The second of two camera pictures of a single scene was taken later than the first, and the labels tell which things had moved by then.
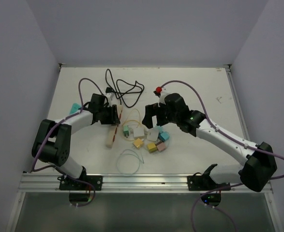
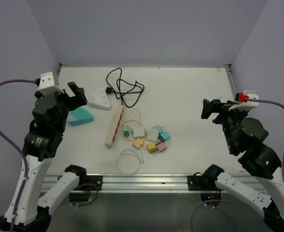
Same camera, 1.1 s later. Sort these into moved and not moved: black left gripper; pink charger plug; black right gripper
Moved: black left gripper; black right gripper
Not moved: pink charger plug
